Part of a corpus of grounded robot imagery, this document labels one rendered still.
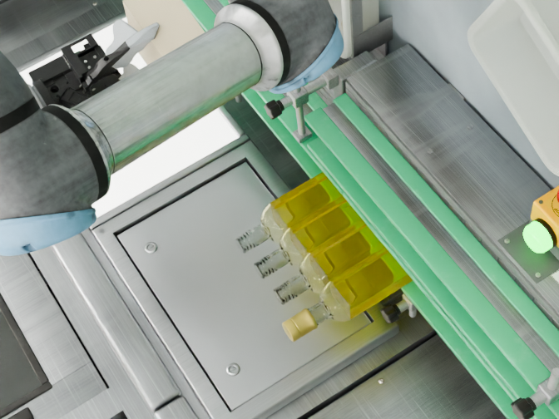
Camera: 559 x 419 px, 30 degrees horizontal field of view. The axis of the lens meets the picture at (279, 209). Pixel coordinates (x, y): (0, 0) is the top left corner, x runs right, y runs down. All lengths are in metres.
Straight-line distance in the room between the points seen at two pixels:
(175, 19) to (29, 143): 0.57
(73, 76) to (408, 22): 0.53
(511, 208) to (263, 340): 0.48
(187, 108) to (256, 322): 0.64
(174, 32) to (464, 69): 0.44
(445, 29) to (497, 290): 0.40
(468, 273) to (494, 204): 0.11
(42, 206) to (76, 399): 0.77
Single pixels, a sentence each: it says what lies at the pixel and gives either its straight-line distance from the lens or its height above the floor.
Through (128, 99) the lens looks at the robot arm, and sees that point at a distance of 1.16.
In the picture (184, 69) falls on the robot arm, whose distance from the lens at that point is 1.20.
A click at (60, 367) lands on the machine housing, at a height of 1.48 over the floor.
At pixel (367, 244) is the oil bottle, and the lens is 1.63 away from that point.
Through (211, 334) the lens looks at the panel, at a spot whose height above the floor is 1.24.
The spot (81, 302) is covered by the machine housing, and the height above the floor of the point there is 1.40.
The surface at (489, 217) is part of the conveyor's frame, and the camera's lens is 1.52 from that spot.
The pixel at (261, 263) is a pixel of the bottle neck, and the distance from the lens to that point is 1.64.
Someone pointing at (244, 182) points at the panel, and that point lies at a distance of 1.90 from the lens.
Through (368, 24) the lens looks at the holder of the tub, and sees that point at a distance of 1.70.
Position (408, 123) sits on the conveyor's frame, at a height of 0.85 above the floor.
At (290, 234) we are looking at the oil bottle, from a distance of 1.65.
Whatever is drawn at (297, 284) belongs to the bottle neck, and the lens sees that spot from 1.62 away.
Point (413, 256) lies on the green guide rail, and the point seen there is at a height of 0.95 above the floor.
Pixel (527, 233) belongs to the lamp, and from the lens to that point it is 1.45.
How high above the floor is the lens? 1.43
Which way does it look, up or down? 13 degrees down
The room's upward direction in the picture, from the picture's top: 121 degrees counter-clockwise
